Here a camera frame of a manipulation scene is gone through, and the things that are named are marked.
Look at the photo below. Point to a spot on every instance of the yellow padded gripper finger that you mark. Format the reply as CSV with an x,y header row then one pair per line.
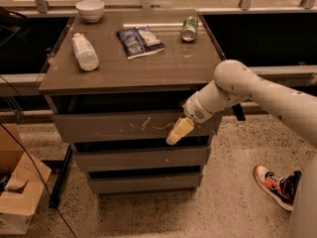
x,y
179,129

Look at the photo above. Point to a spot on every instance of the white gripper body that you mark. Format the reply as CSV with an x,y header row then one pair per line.
x,y
196,109

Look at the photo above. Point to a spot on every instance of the grey top drawer front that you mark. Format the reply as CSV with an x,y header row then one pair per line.
x,y
97,127

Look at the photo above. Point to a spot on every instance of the grey drawer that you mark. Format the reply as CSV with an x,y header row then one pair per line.
x,y
126,185
138,160
97,127

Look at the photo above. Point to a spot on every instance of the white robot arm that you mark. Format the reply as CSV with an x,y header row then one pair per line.
x,y
234,83

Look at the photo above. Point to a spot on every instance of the grey middle drawer front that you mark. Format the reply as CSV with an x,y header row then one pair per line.
x,y
138,160

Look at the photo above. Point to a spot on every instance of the grey drawer cabinet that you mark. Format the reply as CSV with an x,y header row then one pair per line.
x,y
161,81

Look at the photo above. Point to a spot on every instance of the grey bottom drawer front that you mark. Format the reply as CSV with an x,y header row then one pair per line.
x,y
126,185

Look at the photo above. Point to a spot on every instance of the green soda can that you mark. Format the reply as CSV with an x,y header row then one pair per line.
x,y
189,29

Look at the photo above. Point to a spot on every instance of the blue white snack bag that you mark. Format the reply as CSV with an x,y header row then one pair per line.
x,y
139,42

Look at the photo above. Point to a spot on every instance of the clear plastic water bottle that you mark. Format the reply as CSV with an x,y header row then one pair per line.
x,y
84,52

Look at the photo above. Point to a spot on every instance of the orange white sneaker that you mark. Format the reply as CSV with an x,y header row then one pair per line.
x,y
281,189

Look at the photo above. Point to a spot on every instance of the white ceramic bowl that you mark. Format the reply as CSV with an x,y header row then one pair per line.
x,y
90,10

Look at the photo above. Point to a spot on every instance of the black metal bar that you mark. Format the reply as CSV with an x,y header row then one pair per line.
x,y
62,167

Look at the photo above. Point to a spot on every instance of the black chair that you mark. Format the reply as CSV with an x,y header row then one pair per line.
x,y
12,24

